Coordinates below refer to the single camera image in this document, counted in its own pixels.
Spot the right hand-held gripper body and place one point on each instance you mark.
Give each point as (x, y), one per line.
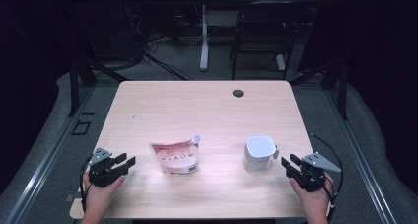
(312, 178)

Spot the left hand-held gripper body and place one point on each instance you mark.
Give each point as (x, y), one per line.
(102, 174)

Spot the white container with hinged lid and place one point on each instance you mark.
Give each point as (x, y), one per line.
(259, 153)

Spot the red and white refill pouch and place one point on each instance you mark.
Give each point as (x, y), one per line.
(177, 156)

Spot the person's right hand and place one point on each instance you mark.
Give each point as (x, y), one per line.
(315, 202)

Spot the person's left hand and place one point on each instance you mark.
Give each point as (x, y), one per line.
(98, 199)

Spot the grey tape strip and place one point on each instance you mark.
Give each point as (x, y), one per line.
(69, 197)

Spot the black metal stand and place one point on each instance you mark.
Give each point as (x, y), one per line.
(74, 86)
(342, 92)

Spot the black table grommet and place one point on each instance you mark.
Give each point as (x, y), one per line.
(238, 93)

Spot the white desk foot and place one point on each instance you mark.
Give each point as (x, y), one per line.
(280, 62)

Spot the dark curtain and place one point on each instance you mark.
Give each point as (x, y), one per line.
(384, 69)
(29, 69)

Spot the black folding chair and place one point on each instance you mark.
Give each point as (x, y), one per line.
(267, 30)

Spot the white desk leg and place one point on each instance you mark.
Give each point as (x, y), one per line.
(204, 46)

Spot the aluminium floor rail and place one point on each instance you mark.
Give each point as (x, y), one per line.
(361, 158)
(49, 158)

